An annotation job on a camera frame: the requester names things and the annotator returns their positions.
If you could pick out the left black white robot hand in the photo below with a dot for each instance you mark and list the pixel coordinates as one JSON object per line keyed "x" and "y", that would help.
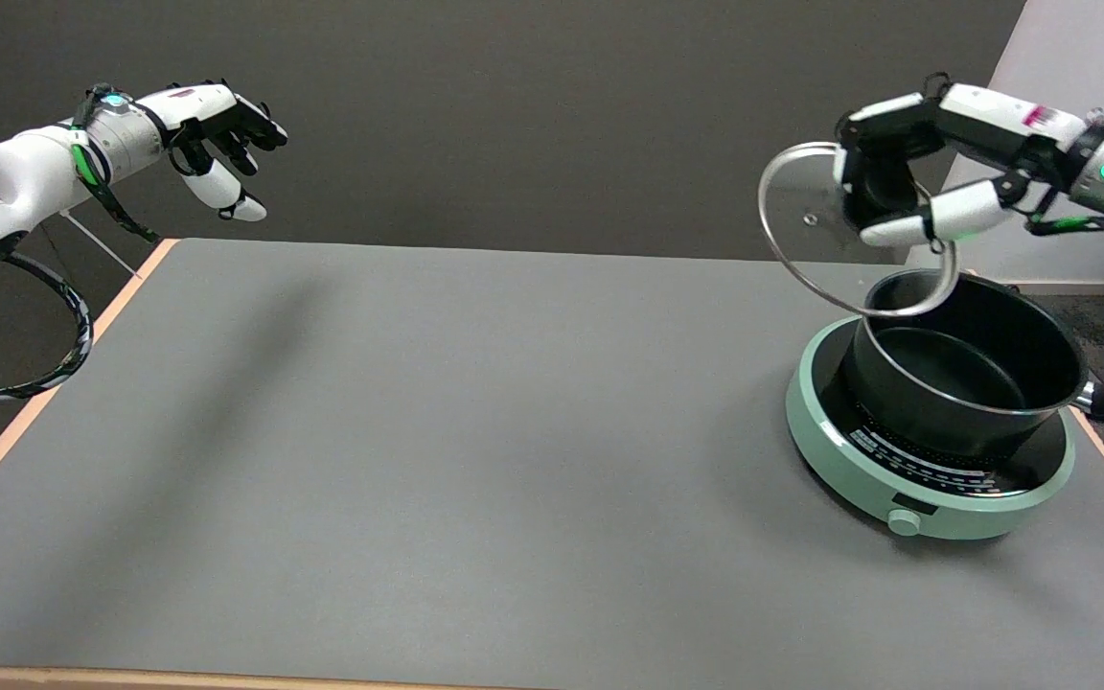
{"x": 197, "y": 105}

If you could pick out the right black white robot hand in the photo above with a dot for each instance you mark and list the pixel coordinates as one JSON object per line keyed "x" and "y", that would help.
{"x": 983, "y": 120}

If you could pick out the glass pot lid black knob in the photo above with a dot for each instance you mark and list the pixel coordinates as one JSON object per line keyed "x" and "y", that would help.
{"x": 801, "y": 225}

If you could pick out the thin white rod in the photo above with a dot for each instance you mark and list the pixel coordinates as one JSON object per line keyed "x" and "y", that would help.
{"x": 102, "y": 245}

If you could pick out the mint green induction cooker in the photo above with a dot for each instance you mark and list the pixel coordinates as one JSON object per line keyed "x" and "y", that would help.
{"x": 859, "y": 470}

